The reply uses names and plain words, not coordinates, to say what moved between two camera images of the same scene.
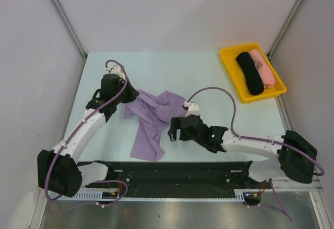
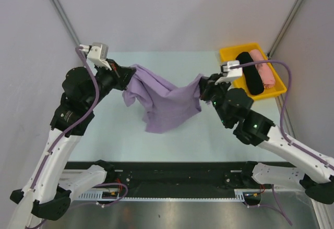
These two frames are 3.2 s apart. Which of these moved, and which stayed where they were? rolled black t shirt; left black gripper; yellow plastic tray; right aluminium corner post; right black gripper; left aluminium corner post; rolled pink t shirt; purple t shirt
Moved: purple t shirt; right black gripper; left black gripper
Stayed: left aluminium corner post; rolled black t shirt; yellow plastic tray; rolled pink t shirt; right aluminium corner post
